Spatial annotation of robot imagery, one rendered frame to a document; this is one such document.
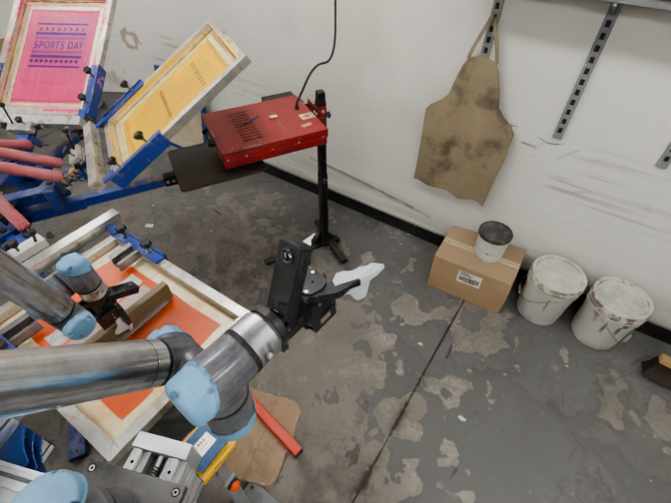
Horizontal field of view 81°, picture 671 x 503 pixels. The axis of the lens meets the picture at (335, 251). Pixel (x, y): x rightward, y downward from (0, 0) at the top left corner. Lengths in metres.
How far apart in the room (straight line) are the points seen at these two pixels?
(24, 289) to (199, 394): 0.64
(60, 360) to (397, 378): 2.04
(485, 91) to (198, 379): 2.14
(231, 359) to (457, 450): 1.90
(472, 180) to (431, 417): 1.43
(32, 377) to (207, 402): 0.19
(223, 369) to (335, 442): 1.75
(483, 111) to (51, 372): 2.26
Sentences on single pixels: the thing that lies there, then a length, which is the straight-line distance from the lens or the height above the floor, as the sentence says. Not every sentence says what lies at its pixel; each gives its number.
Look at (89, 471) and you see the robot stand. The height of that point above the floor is 1.26.
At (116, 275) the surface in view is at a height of 0.95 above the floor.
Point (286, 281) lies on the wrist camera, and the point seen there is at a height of 1.72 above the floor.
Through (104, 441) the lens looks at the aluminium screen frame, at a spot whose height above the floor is 0.99.
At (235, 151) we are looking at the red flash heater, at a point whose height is 1.10.
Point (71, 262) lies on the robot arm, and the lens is 1.31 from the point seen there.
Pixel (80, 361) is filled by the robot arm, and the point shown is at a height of 1.72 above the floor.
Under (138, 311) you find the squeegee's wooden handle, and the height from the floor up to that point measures 1.03.
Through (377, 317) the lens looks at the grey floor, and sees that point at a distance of 2.63.
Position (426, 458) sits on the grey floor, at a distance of 2.29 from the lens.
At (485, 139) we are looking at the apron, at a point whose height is 0.98.
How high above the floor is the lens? 2.16
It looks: 46 degrees down
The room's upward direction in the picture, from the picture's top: straight up
